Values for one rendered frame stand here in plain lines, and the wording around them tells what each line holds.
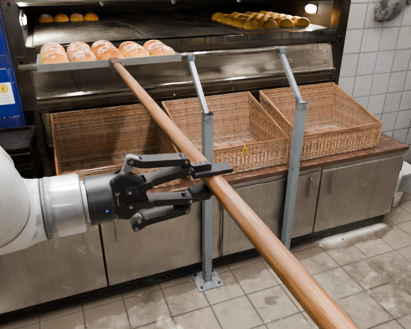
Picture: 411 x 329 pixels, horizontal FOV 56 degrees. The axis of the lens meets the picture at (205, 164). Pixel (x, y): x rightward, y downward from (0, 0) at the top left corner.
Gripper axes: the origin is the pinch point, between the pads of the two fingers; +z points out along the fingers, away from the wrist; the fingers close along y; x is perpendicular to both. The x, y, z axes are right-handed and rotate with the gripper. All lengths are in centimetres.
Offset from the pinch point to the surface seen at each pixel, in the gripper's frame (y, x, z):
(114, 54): -2, -103, 1
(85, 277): 100, -100, -23
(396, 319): 118, -39, 115
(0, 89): 20, -151, -47
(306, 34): 2, -155, 125
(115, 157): 60, -143, 2
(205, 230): 84, -94, 36
